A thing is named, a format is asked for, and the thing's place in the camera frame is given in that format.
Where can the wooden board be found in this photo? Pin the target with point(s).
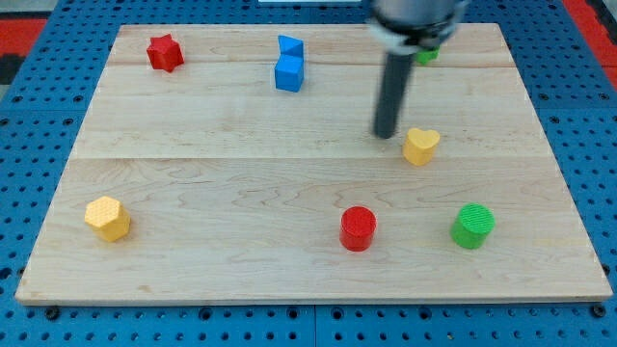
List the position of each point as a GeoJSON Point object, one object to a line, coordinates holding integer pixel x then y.
{"type": "Point", "coordinates": [235, 189]}

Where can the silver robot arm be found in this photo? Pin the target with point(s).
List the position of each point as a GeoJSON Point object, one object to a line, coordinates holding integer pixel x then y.
{"type": "Point", "coordinates": [405, 27]}

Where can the yellow heart block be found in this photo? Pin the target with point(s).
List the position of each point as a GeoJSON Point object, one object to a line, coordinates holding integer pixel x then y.
{"type": "Point", "coordinates": [420, 145]}

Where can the green cylinder block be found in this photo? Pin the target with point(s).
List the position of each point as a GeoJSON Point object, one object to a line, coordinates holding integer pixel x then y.
{"type": "Point", "coordinates": [473, 223]}

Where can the blue cube block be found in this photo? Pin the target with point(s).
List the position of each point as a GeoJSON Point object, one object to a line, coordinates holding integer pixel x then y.
{"type": "Point", "coordinates": [289, 73]}

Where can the red star block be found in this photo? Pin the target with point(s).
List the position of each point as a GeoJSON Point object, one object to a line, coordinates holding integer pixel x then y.
{"type": "Point", "coordinates": [164, 53]}

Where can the blue triangle block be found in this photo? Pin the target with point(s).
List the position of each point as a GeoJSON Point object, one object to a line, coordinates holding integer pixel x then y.
{"type": "Point", "coordinates": [291, 46]}

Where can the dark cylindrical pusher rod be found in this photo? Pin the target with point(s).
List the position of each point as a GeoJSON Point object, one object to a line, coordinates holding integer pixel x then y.
{"type": "Point", "coordinates": [396, 73]}

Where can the yellow hexagon block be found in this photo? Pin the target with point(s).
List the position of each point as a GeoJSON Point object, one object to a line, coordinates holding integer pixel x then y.
{"type": "Point", "coordinates": [107, 218]}

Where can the red cylinder block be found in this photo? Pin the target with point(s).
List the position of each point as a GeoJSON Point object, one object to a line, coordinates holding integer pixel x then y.
{"type": "Point", "coordinates": [357, 228]}

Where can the small green block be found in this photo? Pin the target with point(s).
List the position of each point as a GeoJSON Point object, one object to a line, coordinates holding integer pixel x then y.
{"type": "Point", "coordinates": [424, 57]}

